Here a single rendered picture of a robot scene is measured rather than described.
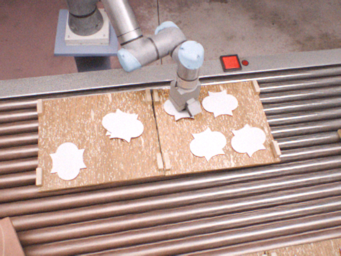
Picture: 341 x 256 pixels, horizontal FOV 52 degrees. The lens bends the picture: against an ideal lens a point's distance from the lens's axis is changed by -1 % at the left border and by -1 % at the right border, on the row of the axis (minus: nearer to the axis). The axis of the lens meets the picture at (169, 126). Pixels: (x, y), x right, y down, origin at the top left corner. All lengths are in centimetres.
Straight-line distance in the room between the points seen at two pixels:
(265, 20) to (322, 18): 51
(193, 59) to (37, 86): 66
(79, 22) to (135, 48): 52
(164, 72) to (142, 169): 44
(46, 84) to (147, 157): 50
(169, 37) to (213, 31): 183
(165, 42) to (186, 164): 41
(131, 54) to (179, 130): 35
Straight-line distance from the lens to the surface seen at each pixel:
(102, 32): 157
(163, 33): 111
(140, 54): 107
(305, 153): 136
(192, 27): 292
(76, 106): 133
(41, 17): 305
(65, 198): 120
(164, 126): 126
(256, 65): 153
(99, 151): 122
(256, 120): 134
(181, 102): 120
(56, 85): 142
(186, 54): 104
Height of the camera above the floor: 203
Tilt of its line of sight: 60 degrees down
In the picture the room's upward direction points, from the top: 8 degrees clockwise
